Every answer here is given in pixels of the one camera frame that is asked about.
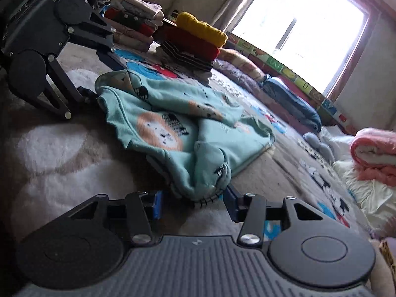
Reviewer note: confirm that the purple floral quilt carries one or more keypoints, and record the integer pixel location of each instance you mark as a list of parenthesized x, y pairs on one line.
[(235, 75)]

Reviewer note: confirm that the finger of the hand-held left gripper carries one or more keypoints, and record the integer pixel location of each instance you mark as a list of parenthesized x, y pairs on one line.
[(85, 95), (106, 56)]

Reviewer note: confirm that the floral pillow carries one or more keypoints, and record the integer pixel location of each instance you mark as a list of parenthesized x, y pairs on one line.
[(241, 62)]

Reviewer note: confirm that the yellow fringed cloth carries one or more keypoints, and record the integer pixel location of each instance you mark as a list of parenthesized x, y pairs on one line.
[(388, 253)]

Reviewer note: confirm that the window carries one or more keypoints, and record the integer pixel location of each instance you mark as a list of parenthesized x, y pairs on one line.
[(297, 15)]

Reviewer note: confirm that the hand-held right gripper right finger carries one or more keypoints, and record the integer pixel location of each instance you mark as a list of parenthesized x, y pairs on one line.
[(230, 204)]

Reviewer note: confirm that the yellow folded sweater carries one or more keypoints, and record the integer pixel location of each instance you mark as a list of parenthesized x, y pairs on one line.
[(201, 27)]

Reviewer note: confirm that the beige curtain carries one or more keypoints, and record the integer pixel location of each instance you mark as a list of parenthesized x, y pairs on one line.
[(241, 3)]

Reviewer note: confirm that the stack of folded clothes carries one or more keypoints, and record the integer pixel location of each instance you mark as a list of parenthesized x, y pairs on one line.
[(133, 12)]

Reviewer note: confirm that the teal printed garment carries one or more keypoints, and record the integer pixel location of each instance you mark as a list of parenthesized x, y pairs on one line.
[(185, 120)]

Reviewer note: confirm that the dark striped folded garment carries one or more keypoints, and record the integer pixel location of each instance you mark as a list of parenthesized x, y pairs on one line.
[(185, 60)]

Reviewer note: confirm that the light blue plush item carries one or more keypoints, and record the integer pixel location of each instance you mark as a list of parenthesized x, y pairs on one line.
[(318, 145)]

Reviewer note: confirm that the colourful foam mat border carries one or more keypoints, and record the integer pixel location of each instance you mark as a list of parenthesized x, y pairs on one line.
[(278, 65)]

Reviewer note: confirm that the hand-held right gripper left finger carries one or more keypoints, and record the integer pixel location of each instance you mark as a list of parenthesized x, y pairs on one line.
[(157, 205)]

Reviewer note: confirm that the pink folded blanket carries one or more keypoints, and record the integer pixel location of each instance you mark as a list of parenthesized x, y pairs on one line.
[(374, 148)]

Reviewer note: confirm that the red folded sweater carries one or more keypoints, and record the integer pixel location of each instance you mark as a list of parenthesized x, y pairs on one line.
[(191, 45)]

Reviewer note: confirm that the blue folded quilt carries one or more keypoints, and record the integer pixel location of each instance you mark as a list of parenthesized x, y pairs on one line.
[(294, 105)]

